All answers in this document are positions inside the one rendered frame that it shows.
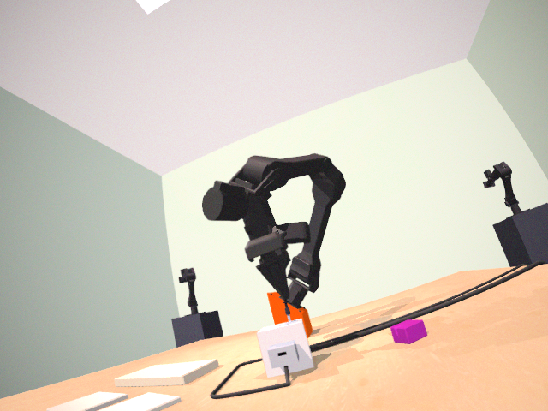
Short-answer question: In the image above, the magenta cube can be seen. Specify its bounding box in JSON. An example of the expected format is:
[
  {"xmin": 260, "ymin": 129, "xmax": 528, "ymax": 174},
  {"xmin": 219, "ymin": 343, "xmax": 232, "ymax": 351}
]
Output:
[{"xmin": 390, "ymin": 319, "xmax": 427, "ymax": 344}]

